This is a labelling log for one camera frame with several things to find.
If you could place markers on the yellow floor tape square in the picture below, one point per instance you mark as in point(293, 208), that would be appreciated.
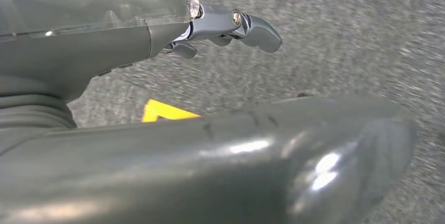
point(163, 113)

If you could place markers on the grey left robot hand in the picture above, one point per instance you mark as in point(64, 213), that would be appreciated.
point(208, 173)

